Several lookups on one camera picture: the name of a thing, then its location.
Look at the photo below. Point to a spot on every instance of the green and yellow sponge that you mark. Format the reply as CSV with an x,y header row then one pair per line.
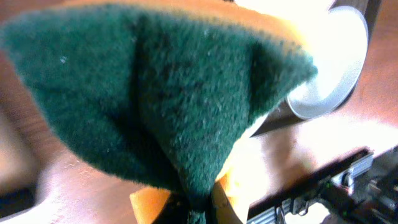
x,y
157,92

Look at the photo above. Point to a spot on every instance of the light grey plate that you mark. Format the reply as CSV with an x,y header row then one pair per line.
x,y
338,41

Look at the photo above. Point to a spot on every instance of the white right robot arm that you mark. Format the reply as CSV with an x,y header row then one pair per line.
x,y
361,188

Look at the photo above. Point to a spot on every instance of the dark brown serving tray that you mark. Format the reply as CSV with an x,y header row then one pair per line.
x,y
282,116

